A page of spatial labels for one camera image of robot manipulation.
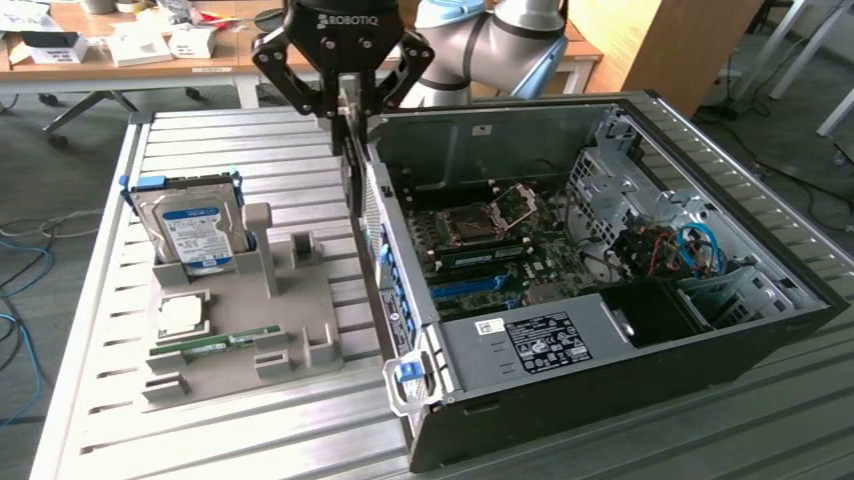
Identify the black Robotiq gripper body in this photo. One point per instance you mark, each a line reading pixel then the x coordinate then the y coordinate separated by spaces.
pixel 340 40

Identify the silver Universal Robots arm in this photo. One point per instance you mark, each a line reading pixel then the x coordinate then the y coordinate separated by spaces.
pixel 480 50

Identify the black monitor stand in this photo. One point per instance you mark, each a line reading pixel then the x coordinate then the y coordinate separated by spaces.
pixel 268 19

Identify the white labelled box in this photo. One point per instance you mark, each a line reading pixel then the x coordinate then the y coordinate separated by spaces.
pixel 189 45

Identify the open white box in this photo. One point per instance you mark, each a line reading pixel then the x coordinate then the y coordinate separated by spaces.
pixel 136 55

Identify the wooden top desk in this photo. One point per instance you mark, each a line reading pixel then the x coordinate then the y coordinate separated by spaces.
pixel 133 72

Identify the tape roll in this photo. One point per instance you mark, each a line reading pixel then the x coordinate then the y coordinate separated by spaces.
pixel 128 6

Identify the grey cup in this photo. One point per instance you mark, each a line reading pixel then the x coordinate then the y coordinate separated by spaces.
pixel 98 6

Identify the open metal socket cover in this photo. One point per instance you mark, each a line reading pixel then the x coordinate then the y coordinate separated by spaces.
pixel 504 193

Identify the white box black lid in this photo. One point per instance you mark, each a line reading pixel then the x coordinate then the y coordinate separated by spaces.
pixel 60 54

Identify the metal CPU socket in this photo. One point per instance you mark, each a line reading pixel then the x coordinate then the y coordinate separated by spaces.
pixel 469 225

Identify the blue-labelled hard drive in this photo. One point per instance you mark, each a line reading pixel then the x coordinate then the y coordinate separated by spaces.
pixel 189 230

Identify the white printed papers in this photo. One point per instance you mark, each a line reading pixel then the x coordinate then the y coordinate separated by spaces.
pixel 26 20

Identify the wooden cabinet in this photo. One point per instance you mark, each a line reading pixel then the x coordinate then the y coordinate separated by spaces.
pixel 667 50

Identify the flat cardboard box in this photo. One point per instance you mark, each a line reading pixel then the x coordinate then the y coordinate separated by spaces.
pixel 16 52

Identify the blue card retainer strip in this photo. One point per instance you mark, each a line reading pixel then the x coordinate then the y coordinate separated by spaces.
pixel 381 250

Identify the perforated metal disk bay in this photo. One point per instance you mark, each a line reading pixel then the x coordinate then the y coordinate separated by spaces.
pixel 600 200

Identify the green RAM stick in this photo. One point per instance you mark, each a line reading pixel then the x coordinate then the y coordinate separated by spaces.
pixel 256 330
pixel 200 345
pixel 480 256

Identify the green Dell motherboard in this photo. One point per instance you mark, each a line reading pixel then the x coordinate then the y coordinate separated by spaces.
pixel 553 265

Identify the blue expansion slot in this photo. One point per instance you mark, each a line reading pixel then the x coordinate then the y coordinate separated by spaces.
pixel 467 287

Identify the grey finned chipset heatsink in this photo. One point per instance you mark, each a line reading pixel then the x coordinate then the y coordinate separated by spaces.
pixel 547 295

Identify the silver CPU chip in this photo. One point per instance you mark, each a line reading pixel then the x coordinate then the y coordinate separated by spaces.
pixel 180 315

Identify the grey power supply unit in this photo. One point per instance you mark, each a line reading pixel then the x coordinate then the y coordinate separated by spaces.
pixel 480 360

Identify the blue case latch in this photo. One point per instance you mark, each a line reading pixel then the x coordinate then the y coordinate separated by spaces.
pixel 408 372

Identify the white table leg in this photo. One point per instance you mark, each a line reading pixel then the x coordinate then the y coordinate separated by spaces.
pixel 834 120

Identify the grey parts rack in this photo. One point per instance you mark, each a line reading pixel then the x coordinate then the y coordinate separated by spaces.
pixel 233 380

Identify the slanted metal disk bay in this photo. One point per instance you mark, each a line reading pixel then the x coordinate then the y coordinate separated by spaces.
pixel 734 300

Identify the black open PC case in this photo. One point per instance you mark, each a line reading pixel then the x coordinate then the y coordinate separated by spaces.
pixel 600 410

